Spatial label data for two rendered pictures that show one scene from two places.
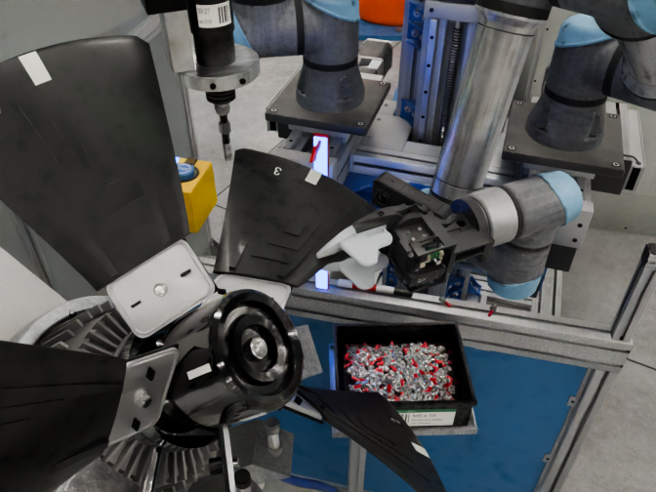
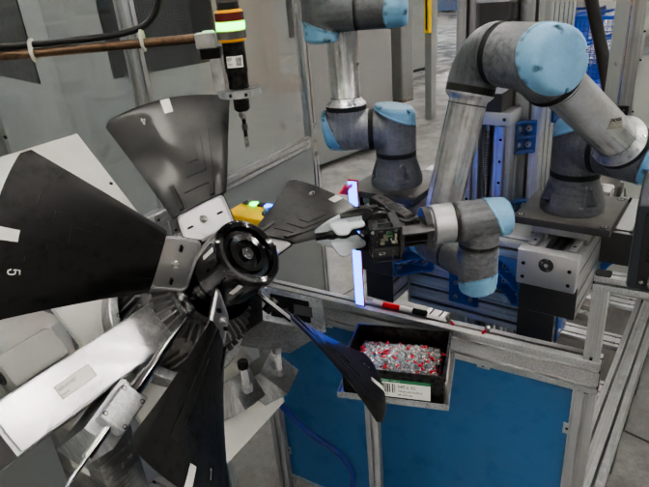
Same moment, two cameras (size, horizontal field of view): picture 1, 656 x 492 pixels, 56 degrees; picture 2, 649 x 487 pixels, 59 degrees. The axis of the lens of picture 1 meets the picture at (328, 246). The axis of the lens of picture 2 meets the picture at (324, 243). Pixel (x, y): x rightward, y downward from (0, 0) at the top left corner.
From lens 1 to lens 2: 0.49 m
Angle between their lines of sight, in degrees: 23
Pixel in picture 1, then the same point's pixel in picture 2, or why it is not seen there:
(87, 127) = (184, 134)
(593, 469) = not seen: outside the picture
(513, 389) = (516, 413)
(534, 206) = (471, 214)
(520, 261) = (470, 260)
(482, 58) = (447, 121)
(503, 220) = (444, 219)
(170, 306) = (208, 230)
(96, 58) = (198, 103)
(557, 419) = (558, 448)
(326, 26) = (388, 128)
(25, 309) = not seen: hidden behind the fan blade
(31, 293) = not seen: hidden behind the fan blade
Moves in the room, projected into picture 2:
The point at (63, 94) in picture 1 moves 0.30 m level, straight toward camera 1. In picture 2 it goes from (177, 118) to (155, 166)
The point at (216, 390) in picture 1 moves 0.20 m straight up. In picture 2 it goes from (213, 264) to (190, 136)
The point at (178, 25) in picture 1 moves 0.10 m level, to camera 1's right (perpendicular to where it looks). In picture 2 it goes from (216, 66) to (276, 64)
